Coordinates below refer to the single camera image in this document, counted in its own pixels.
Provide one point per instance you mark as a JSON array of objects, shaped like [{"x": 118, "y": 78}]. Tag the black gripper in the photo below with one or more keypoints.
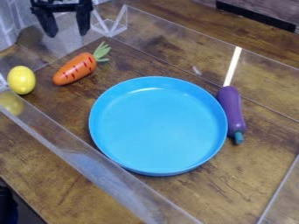
[{"x": 43, "y": 8}]

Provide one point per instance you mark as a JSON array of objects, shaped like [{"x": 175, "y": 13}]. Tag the orange toy carrot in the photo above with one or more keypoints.
[{"x": 80, "y": 65}]

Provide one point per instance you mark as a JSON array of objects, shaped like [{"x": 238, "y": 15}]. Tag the white grey curtain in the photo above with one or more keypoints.
[{"x": 16, "y": 17}]

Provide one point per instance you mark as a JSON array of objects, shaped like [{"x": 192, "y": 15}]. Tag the yellow toy lemon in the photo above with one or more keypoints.
[{"x": 22, "y": 80}]

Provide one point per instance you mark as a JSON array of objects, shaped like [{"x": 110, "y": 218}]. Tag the blue round plate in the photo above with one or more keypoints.
[{"x": 158, "y": 125}]

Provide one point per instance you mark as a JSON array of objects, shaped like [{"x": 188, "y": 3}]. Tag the black bar in background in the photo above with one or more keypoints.
[{"x": 278, "y": 23}]

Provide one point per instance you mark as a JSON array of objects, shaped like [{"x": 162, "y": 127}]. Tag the purple toy eggplant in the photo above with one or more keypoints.
[{"x": 228, "y": 98}]

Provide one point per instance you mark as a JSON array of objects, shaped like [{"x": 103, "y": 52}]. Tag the clear acrylic triangle bracket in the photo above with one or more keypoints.
[{"x": 108, "y": 20}]

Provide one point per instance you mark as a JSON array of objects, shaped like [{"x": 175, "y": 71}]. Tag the clear acrylic barrier wall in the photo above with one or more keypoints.
[{"x": 176, "y": 39}]

